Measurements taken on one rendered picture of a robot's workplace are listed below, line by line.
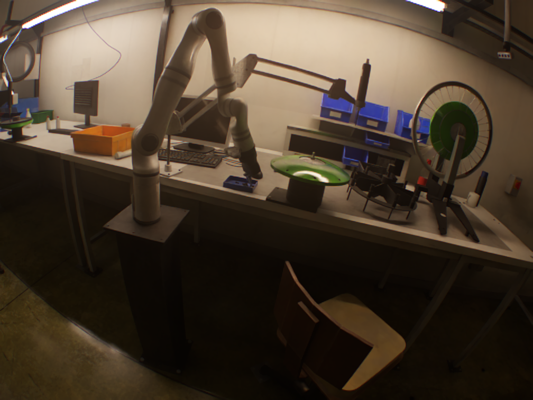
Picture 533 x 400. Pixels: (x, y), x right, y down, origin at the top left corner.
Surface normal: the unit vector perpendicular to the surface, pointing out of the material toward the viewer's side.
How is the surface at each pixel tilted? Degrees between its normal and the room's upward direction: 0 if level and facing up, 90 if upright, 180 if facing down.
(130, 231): 0
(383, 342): 0
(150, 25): 90
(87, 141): 94
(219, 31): 94
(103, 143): 94
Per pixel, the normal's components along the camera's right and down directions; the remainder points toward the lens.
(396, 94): -0.22, 0.35
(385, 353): 0.15, -0.91
